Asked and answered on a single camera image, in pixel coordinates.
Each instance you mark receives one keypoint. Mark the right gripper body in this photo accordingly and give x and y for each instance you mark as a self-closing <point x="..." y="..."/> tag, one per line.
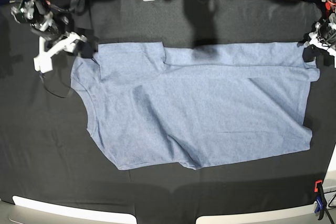
<point x="53" y="27"/>

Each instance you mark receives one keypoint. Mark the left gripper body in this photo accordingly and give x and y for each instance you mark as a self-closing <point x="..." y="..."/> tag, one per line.
<point x="324" y="35"/>

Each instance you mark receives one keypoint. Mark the light blue t-shirt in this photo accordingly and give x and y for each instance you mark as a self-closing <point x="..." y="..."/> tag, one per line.
<point x="148" y="104"/>

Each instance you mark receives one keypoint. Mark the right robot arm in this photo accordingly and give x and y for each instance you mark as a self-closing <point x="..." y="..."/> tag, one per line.
<point x="22" y="8"/>

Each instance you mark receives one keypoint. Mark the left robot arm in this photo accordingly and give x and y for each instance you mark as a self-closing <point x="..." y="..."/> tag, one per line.
<point x="327" y="7"/>

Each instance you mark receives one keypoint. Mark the black table cloth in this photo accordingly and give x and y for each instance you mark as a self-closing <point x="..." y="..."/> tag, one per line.
<point x="48" y="155"/>

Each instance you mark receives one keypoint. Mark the red blue clamp front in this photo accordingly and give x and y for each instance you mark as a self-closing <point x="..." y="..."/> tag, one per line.
<point x="320" y="199"/>

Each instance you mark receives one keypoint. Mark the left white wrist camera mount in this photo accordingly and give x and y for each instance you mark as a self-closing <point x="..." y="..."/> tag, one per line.
<point x="328" y="54"/>

